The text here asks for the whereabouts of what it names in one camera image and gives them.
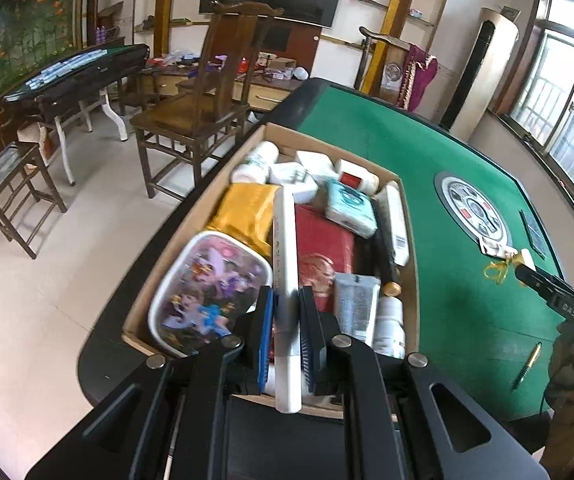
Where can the floral wall mural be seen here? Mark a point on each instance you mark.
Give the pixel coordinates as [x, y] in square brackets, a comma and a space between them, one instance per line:
[17, 35]

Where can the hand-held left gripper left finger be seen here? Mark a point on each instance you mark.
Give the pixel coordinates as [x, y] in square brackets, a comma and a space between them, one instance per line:
[267, 335]

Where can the light blue tissue pack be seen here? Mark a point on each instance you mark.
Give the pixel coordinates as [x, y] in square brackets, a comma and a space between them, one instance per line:
[349, 207]

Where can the shallow cardboard box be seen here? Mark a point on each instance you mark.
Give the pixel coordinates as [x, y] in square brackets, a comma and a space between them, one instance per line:
[202, 220]

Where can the red foil snack bag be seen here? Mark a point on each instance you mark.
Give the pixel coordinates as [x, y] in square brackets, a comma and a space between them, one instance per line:
[322, 250]

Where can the pink cartoon zipper pouch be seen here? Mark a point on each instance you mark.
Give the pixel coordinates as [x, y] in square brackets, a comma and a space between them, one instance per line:
[207, 295]

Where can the purple fringed cloth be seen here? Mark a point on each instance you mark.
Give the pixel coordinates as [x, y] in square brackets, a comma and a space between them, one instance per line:
[417, 80]

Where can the tall wooden chair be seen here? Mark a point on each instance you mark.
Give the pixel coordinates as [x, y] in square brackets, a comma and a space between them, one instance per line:
[202, 115]

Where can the round grey table centre panel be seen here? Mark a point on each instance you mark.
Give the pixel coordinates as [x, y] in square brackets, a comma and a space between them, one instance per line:
[472, 207]

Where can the yellow foil snack bag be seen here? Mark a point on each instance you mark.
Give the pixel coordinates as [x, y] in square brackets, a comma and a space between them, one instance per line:
[242, 215]

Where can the long white bottle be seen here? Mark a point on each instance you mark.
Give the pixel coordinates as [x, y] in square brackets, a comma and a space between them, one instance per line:
[396, 225]

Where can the black cylindrical tube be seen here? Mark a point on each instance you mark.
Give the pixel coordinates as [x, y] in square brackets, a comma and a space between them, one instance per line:
[386, 255]

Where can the small wooden stool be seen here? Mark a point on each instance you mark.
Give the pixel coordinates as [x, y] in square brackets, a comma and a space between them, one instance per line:
[12, 185]

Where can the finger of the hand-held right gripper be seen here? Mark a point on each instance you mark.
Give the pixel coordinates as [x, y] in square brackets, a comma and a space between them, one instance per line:
[537, 282]

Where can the pale squeeze tube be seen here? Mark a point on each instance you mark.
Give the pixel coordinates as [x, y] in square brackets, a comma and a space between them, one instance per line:
[357, 310]

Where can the standing air conditioner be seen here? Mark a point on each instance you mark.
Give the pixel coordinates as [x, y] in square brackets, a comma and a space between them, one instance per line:
[477, 70]

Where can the white bottle with green print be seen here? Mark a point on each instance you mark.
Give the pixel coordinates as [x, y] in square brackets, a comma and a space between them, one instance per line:
[254, 162]

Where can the barred window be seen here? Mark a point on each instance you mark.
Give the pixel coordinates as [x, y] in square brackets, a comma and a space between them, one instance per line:
[567, 110]

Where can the low wooden cabinet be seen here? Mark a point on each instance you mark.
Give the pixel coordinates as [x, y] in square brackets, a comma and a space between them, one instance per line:
[267, 92]

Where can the white bottle with red label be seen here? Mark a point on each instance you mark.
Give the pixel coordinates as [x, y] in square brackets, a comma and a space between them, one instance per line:
[357, 177]

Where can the dark rectangular flat pad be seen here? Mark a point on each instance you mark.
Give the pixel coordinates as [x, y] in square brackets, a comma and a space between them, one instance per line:
[533, 232]

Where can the long white tube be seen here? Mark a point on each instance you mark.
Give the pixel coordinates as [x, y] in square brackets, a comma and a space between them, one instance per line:
[286, 260]

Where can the wooden chair with medallion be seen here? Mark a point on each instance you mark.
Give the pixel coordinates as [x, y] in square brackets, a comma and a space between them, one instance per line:
[382, 67]

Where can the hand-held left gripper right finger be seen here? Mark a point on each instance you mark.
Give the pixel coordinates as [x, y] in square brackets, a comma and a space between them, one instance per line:
[308, 340]

